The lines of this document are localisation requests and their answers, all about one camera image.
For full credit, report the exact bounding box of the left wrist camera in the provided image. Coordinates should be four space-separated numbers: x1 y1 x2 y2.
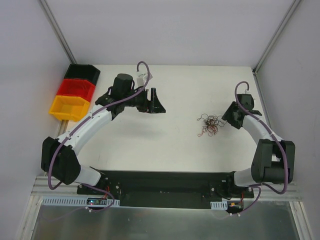
136 71 148 87

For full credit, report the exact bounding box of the yellow storage bin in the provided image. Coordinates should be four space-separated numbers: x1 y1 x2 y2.
48 95 90 122

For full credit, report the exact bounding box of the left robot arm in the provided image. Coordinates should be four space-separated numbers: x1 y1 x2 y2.
41 73 166 195

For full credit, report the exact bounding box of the left white cable duct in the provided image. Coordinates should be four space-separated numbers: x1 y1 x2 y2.
42 196 120 208

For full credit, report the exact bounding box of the aluminium frame post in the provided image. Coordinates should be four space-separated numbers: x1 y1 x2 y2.
252 0 303 76
37 0 77 64

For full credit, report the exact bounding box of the wire bundle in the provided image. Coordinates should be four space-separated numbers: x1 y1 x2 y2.
196 113 226 138

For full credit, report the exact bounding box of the red storage bin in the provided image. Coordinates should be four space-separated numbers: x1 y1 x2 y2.
56 78 96 102

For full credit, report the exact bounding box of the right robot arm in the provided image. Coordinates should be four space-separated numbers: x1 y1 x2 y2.
222 94 296 198

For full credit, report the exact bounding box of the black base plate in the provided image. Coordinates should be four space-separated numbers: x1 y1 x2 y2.
77 170 254 209

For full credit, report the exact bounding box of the right aluminium frame post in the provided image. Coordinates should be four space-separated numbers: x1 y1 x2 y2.
252 0 303 76

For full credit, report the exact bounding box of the left aluminium frame post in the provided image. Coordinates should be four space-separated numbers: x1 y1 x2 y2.
37 0 77 64

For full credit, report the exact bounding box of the white cable duct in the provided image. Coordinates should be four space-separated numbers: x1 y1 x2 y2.
42 196 120 208
210 200 228 211

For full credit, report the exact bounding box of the right white cable duct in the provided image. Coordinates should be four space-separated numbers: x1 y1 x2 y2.
210 200 228 211

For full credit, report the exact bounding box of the black storage bin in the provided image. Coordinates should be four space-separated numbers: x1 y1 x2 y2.
64 64 101 86

